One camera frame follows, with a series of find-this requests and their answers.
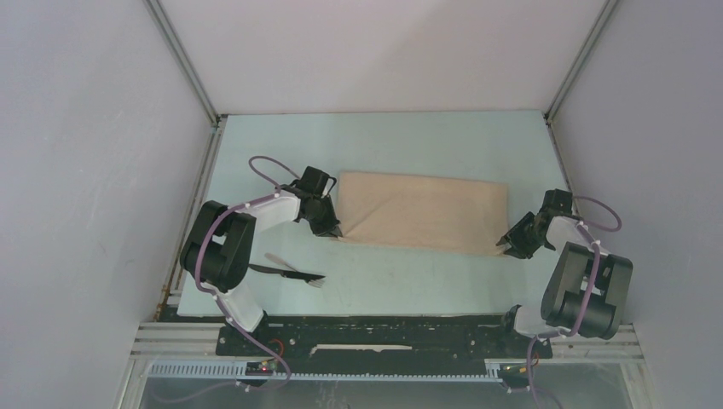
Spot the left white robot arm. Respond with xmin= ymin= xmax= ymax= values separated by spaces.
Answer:
xmin=179 ymin=166 xmax=342 ymax=355

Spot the white cable duct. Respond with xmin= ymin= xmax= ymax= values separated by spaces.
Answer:
xmin=146 ymin=360 xmax=500 ymax=383

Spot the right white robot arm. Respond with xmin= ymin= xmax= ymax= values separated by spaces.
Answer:
xmin=495 ymin=189 xmax=633 ymax=356

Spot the beige cloth napkin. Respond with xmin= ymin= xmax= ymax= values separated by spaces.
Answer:
xmin=336 ymin=172 xmax=509 ymax=256

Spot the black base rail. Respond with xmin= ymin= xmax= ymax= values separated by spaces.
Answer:
xmin=216 ymin=314 xmax=552 ymax=375

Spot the aluminium frame rail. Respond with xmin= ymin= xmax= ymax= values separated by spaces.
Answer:
xmin=131 ymin=322 xmax=645 ymax=364

